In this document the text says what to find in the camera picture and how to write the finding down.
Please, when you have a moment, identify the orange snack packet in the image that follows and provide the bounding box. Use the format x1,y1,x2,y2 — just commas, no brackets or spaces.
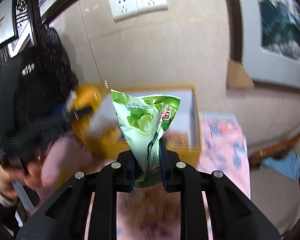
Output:
68,84,103,145

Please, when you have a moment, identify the green lime snack bag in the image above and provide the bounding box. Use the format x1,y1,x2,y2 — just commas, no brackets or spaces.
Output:
111,89,181,188

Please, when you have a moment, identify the person's left hand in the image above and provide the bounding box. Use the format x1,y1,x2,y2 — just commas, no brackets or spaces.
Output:
0,161,43,200

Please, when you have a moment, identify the wooden chair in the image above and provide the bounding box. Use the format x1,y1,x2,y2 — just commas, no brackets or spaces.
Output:
249,133,300,187

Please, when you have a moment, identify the blue cloth on chair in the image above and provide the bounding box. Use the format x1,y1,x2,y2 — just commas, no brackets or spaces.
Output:
260,152,300,180

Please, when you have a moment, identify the yellow cardboard shoe box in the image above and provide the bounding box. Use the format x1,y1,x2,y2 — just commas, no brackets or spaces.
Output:
85,87,202,173

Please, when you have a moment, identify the pink floral tablecloth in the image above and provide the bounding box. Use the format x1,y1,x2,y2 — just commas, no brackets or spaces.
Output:
39,115,250,239

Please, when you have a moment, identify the brown cardboard piece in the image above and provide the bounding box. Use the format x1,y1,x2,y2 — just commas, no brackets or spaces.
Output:
226,60,255,89

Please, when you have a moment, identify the white wall socket left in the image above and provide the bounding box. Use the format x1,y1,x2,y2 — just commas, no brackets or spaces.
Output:
109,0,139,22

